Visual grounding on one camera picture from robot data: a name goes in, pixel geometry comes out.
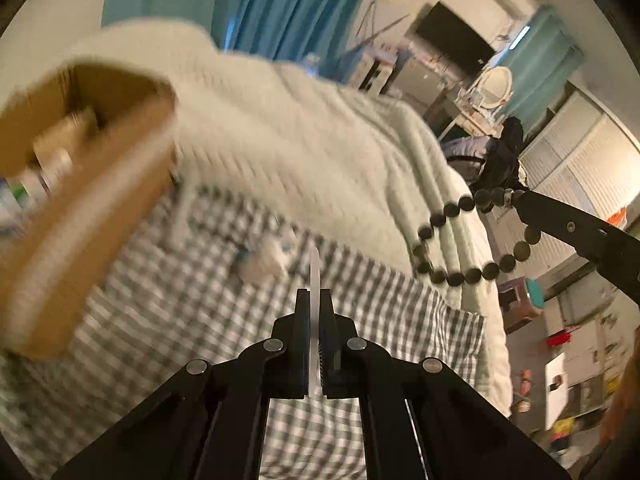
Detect cardboard box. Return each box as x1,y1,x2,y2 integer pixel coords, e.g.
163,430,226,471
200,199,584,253
0,60,181,361

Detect stool with teal seat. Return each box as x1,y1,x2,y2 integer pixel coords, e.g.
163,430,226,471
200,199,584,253
497,277,546,333

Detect teal curtain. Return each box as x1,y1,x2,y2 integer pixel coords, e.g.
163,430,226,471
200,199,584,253
500,5,586,131
212,0,383,68

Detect black television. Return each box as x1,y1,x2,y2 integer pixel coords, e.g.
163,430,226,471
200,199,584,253
415,1,496,76

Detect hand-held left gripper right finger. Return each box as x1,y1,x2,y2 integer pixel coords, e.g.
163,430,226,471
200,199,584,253
320,287,573,480

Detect white vanity table with mirror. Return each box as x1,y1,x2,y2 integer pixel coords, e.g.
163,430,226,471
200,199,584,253
437,66,516,141

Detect small white crumpled paper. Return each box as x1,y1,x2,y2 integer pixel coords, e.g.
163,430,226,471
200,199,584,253
240,237,291,283

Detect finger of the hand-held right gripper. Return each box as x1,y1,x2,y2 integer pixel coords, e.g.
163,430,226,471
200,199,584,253
510,187,640,306

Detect grey clothing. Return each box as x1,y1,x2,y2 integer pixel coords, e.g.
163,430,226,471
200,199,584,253
440,135,493,166

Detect dark jacket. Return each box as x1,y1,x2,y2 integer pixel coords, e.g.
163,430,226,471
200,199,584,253
475,116,528,206

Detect grey checkered sheet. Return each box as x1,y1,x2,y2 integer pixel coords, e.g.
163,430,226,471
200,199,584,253
0,180,488,480

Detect white shutter closet doors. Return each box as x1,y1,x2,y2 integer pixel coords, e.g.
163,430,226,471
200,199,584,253
517,87,640,261

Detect cream knit blanket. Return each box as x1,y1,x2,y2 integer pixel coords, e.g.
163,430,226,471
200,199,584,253
0,17,513,416

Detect white panel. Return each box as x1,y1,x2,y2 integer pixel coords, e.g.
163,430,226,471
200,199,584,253
544,352,571,431

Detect white card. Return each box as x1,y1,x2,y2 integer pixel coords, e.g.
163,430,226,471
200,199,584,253
307,247,323,398

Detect dark bead bracelet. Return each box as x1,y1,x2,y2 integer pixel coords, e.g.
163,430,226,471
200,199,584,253
412,187,543,288

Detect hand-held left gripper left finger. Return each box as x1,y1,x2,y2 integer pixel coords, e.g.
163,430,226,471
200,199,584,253
50,287,313,480

